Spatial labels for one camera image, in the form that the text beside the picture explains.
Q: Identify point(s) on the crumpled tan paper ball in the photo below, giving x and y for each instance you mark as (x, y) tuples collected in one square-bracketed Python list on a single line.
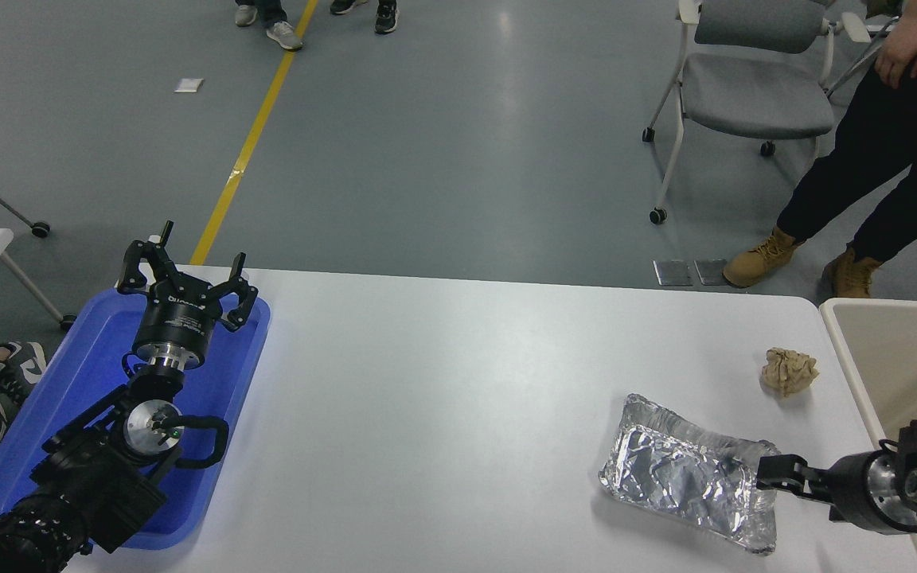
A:
[(789, 372)]

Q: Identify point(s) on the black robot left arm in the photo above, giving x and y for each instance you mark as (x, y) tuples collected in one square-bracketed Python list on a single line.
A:
[(100, 477)]

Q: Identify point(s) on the white paper scrap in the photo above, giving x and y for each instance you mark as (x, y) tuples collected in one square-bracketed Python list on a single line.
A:
[(188, 84)]

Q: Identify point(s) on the grey chair with white frame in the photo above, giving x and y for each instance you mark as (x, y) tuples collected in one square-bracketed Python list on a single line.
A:
[(745, 95)]

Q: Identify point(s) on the blue plastic tray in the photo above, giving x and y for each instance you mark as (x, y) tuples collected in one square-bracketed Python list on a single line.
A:
[(84, 358)]

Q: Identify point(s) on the metal floor plate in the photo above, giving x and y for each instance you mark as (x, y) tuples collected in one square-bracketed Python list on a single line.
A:
[(673, 273), (711, 271)]

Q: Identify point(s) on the foil tray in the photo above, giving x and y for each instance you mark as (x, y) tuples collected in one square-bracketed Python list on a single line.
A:
[(681, 473)]

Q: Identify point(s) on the person's hand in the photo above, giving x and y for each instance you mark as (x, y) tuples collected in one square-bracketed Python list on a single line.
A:
[(908, 48)]

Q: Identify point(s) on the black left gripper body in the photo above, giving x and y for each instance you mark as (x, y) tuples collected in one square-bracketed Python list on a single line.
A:
[(176, 322)]

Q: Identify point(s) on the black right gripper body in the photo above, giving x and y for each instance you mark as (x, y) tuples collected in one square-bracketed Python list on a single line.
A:
[(848, 489)]

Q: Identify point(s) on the large pale bin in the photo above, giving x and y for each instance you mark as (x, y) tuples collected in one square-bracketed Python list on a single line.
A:
[(896, 358)]

